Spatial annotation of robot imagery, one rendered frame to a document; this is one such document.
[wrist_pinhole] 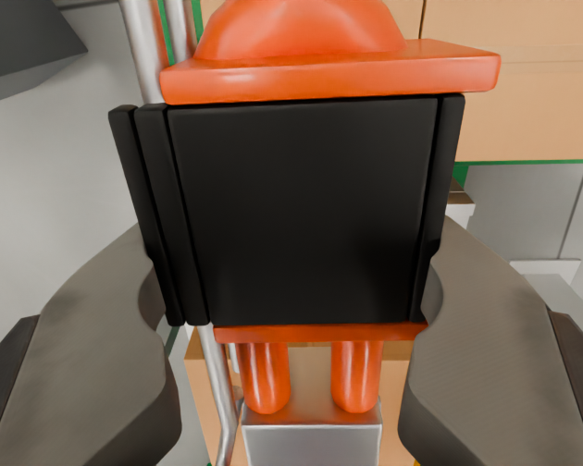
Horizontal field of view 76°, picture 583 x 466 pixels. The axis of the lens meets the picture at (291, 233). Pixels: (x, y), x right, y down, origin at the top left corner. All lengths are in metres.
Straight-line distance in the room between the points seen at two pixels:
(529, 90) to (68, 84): 1.35
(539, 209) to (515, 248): 0.19
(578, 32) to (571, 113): 0.15
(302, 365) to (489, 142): 0.78
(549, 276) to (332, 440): 1.83
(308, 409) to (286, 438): 0.02
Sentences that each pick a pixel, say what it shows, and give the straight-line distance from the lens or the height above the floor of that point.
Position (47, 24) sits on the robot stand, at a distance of 1.41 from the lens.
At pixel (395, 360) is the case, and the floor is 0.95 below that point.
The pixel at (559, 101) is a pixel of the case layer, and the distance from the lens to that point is 0.95.
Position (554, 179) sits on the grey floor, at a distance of 1.74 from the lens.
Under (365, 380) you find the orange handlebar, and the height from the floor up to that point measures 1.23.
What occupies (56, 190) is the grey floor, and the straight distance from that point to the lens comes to 1.76.
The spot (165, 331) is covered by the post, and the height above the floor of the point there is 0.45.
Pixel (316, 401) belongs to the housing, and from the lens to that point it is 0.18.
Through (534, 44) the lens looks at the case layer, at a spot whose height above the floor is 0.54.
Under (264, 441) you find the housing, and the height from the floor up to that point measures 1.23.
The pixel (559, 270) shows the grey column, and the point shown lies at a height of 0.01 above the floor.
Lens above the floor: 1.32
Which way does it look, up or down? 57 degrees down
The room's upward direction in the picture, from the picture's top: 178 degrees counter-clockwise
